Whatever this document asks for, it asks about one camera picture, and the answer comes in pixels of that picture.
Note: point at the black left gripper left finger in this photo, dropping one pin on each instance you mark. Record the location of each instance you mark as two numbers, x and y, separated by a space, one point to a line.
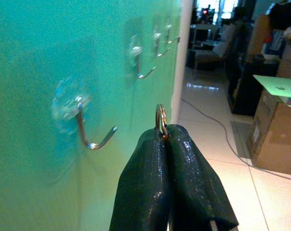
145 180

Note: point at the black cabinet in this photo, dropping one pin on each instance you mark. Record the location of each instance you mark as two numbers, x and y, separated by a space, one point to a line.
251 96

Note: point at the large printed cardboard box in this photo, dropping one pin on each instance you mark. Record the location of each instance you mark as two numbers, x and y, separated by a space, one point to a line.
289 65

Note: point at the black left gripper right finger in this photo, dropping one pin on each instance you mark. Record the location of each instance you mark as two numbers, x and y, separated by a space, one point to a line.
195 180

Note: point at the low brown cardboard box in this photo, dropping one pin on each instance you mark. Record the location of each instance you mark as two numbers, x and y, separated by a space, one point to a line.
275 134

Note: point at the steel adhesive wall hook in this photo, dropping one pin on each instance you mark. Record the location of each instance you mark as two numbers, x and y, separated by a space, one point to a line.
168 26
81 125
157 36
137 62

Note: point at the green wall sheet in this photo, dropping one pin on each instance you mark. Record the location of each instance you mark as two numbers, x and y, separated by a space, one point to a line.
27 36

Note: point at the brown wooden cabinet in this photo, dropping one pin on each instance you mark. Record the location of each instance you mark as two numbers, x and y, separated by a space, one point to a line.
257 36

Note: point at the green board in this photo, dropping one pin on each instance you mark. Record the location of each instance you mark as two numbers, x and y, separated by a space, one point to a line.
268 83

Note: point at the chair with pale cushion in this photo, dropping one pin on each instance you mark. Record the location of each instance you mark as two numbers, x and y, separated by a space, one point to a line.
224 45

